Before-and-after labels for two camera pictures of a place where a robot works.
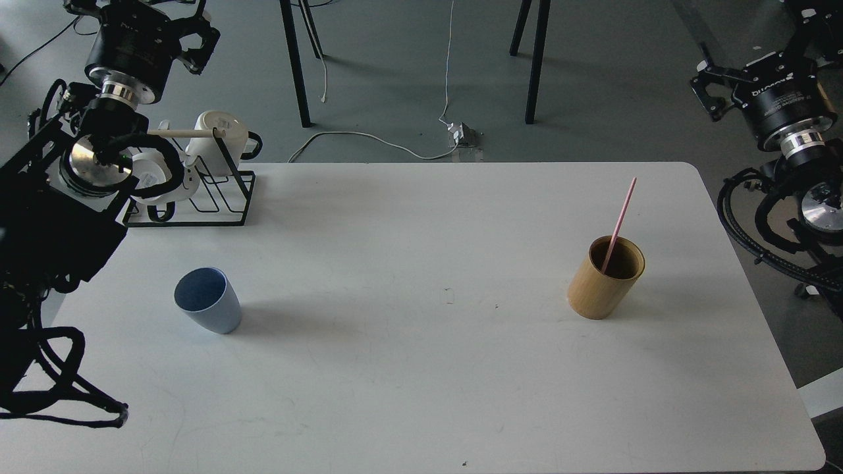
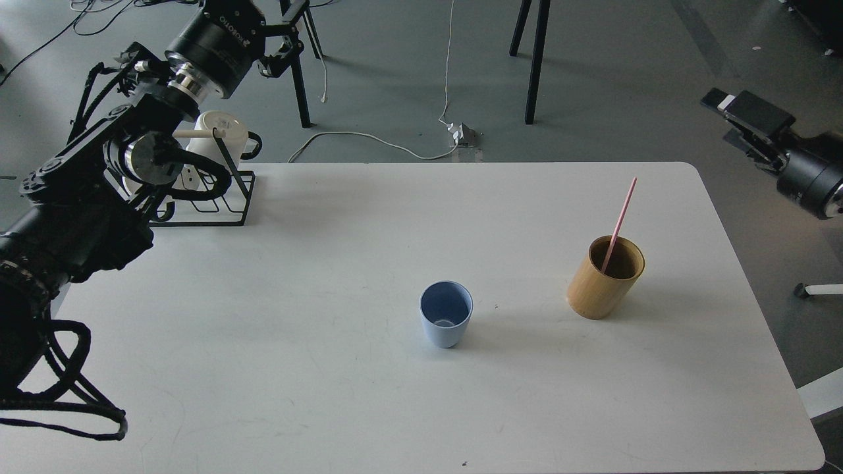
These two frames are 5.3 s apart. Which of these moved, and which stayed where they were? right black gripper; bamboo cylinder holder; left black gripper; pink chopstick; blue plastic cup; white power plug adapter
Moved: right black gripper; left black gripper; blue plastic cup
Stayed: pink chopstick; white power plug adapter; bamboo cylinder holder
